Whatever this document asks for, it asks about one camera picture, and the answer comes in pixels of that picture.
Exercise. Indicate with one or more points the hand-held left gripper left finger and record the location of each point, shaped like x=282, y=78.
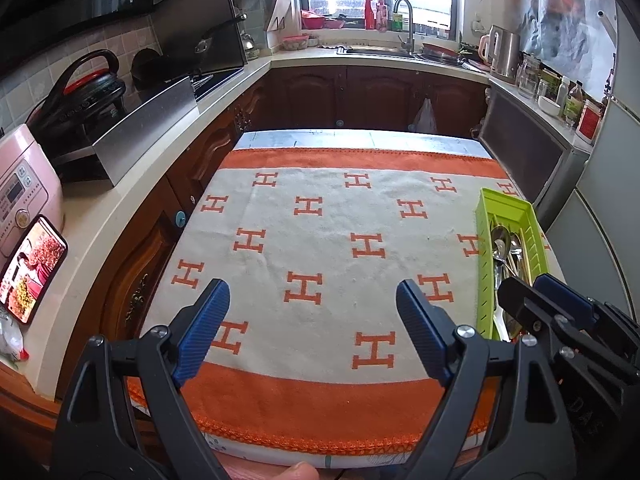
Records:
x=200, y=330

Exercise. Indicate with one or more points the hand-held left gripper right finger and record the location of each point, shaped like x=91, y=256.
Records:
x=420, y=330

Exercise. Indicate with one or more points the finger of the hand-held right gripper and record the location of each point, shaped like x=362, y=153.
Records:
x=525, y=305
x=565, y=297

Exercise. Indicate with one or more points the green plastic utensil tray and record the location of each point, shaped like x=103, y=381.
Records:
x=482, y=260

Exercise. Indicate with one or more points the person's left hand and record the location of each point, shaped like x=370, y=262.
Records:
x=295, y=471

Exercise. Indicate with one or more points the grey refrigerator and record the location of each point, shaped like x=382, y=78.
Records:
x=610, y=200

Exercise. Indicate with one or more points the orange beige printed blanket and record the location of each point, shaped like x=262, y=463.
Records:
x=320, y=240

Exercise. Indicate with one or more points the white kitchen countertop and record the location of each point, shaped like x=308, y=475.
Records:
x=100, y=210

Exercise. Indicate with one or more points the red label jar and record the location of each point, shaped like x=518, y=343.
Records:
x=590, y=122

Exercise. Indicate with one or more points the smartphone with lit screen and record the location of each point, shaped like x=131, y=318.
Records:
x=35, y=265

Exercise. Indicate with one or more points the brown bottle green label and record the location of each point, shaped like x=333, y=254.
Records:
x=574, y=107

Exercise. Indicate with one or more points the white plastic packet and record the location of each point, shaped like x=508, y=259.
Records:
x=10, y=340

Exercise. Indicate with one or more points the white bowl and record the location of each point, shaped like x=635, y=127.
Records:
x=549, y=106

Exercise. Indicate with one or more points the pale plastic table cover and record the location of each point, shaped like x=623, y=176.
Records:
x=350, y=139

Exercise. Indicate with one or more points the clear plastic bottle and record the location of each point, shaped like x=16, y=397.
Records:
x=562, y=92

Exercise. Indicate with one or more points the hanging white plastic bag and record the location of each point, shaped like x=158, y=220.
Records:
x=425, y=120

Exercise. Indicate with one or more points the stainless steel splash panel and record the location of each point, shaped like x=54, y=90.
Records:
x=145, y=125

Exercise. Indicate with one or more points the glass jar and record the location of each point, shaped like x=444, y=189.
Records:
x=529, y=77

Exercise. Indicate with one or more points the pink rice cooker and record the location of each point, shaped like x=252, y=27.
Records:
x=25, y=180

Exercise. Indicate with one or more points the brown wooden kitchen cabinets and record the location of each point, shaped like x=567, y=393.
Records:
x=350, y=95

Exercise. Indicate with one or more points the black gas stove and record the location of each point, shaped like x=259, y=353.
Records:
x=215, y=82

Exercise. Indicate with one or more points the steel electric kettle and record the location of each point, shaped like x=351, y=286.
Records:
x=502, y=55

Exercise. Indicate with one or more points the black round electric cooker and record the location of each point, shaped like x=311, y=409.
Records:
x=85, y=95

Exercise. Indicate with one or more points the black wok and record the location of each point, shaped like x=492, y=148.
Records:
x=150, y=67

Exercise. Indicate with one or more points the red frying pan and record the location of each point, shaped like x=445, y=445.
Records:
x=440, y=49

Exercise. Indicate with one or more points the steel kitchen sink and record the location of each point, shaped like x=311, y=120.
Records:
x=375, y=51

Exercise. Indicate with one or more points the small steel teapot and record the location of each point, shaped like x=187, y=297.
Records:
x=249, y=47

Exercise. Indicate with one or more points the clear hanging plastic bags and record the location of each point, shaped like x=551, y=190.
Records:
x=560, y=10

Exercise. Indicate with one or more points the steel kitchen faucet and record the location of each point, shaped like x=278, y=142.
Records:
x=410, y=30

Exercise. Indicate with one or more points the pink dish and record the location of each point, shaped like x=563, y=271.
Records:
x=300, y=42

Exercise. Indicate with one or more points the green dish soap bottle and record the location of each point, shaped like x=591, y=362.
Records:
x=397, y=22

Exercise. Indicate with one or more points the pink bottle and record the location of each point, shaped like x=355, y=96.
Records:
x=382, y=15

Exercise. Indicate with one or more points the red spray bottle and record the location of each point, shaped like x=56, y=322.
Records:
x=370, y=15

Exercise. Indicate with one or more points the pink bowl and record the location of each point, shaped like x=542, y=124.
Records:
x=315, y=20

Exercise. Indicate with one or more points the wooden cutting board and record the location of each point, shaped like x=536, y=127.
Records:
x=285, y=10

